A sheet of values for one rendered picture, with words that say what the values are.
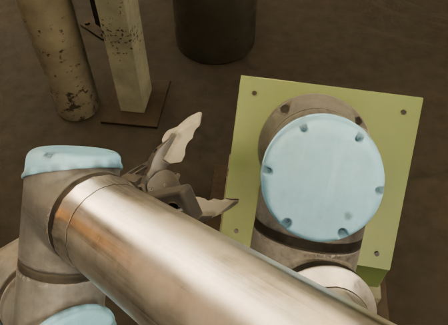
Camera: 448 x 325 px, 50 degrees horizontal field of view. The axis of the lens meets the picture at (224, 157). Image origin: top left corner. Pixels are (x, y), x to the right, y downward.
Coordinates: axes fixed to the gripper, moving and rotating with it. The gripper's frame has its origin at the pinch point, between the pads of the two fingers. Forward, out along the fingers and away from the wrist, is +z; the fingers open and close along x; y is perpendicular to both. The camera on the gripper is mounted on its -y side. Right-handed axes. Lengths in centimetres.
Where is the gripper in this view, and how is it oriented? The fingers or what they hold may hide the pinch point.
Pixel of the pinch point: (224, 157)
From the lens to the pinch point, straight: 72.6
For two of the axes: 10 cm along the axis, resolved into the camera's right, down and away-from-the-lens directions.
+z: 7.5, -4.7, 4.6
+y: -5.5, -0.6, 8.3
